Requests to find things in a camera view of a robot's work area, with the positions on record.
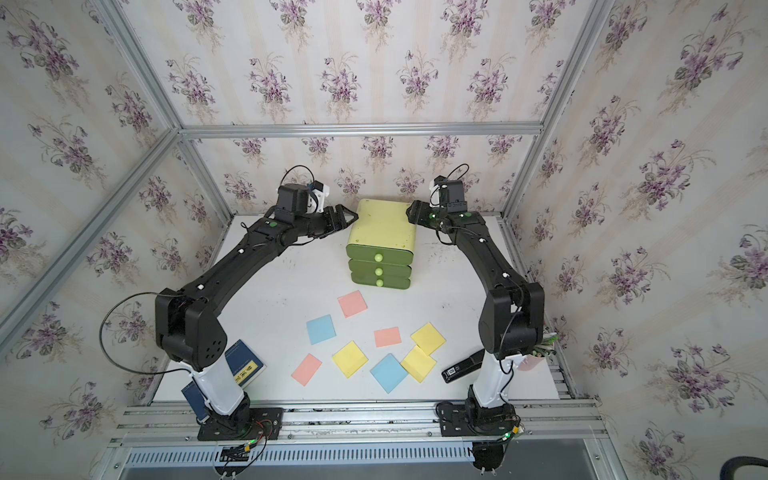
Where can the blue sticky note lower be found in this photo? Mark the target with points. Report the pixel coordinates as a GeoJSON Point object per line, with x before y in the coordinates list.
{"type": "Point", "coordinates": [389, 373]}

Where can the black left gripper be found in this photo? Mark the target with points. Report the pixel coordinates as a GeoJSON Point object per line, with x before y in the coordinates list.
{"type": "Point", "coordinates": [338, 222]}

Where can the pink sticky note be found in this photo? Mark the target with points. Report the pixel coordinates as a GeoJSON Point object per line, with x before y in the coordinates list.
{"type": "Point", "coordinates": [352, 304]}
{"type": "Point", "coordinates": [306, 369]}
{"type": "Point", "coordinates": [387, 337]}

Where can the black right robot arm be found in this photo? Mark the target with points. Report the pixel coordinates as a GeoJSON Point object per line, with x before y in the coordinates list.
{"type": "Point", "coordinates": [511, 321]}

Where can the yellow sticky note lower right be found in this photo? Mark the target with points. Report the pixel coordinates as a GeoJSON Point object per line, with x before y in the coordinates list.
{"type": "Point", "coordinates": [418, 364]}

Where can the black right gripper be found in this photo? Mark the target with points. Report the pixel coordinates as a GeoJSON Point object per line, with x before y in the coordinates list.
{"type": "Point", "coordinates": [416, 213]}

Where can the yellow sticky note upper right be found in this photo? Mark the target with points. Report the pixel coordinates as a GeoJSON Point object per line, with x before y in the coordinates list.
{"type": "Point", "coordinates": [428, 339]}

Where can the green three-drawer cabinet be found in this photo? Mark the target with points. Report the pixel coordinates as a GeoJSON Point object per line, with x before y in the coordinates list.
{"type": "Point", "coordinates": [381, 245]}

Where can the yellow sticky note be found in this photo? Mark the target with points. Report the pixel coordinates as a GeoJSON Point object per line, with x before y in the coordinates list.
{"type": "Point", "coordinates": [349, 359]}
{"type": "Point", "coordinates": [428, 339]}
{"type": "Point", "coordinates": [418, 364]}

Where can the dark blue book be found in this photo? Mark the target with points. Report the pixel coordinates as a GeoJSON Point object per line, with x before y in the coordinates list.
{"type": "Point", "coordinates": [244, 365]}

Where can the blue sticky note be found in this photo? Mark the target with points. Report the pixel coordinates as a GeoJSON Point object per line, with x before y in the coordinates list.
{"type": "Point", "coordinates": [320, 329]}
{"type": "Point", "coordinates": [389, 373]}

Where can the black stapler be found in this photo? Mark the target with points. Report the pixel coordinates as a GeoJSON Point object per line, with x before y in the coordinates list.
{"type": "Point", "coordinates": [464, 367]}

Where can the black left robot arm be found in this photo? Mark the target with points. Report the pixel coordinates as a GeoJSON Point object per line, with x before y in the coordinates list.
{"type": "Point", "coordinates": [187, 320]}

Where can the yellow sticky note left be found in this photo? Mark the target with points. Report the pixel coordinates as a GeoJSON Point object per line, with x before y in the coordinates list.
{"type": "Point", "coordinates": [349, 359]}

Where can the small circuit board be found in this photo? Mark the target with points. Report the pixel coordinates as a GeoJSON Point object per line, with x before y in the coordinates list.
{"type": "Point", "coordinates": [235, 454]}

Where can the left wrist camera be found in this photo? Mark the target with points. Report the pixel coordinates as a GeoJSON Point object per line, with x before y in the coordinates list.
{"type": "Point", "coordinates": [317, 195]}

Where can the blue sticky note left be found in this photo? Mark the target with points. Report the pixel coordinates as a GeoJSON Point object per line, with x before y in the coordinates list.
{"type": "Point", "coordinates": [320, 329]}

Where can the pink pen holder cup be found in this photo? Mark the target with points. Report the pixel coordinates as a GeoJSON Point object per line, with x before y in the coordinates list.
{"type": "Point", "coordinates": [540, 352]}

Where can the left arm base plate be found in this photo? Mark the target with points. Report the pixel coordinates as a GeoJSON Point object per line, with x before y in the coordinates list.
{"type": "Point", "coordinates": [244, 424]}

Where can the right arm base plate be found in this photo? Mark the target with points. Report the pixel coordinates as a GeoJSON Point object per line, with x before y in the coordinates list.
{"type": "Point", "coordinates": [459, 420]}

